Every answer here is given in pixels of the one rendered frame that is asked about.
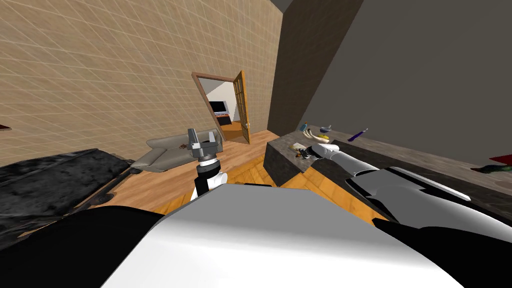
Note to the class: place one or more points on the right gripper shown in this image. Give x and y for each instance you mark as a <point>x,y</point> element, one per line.
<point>307,152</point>

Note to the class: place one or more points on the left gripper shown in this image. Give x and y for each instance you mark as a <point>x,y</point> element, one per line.
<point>204,150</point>

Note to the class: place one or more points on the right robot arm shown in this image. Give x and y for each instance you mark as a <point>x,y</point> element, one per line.
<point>400,192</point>

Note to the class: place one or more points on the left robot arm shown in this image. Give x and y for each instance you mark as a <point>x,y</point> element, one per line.
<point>60,248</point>

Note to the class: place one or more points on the white flat plate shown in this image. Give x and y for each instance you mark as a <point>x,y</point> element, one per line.
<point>296,147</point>

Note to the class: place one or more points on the beige curved object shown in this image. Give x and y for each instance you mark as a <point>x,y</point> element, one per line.
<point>320,138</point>

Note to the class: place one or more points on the blue bottle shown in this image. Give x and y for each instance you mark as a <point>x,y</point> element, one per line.
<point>304,126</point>

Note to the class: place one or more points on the grey blue bowl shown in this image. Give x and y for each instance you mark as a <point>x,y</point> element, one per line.
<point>325,129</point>

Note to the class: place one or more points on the beige sofa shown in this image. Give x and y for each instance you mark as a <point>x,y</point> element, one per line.
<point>176,154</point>

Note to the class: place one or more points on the black television on stand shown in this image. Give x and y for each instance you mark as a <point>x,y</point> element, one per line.
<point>219,108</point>

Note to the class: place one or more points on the brown wooden door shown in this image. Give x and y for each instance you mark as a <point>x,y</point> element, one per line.
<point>242,108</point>

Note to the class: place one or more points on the purple bottle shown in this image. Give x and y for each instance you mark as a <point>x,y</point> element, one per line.
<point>357,135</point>

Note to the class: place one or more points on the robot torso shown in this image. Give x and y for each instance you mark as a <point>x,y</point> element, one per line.
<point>264,240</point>

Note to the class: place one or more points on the black bed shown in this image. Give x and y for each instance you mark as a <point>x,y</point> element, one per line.
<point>52,184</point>

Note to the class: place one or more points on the dark green object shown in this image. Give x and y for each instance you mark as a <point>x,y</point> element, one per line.
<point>494,168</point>

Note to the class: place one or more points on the red flat object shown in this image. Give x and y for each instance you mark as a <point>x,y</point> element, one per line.
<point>503,159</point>

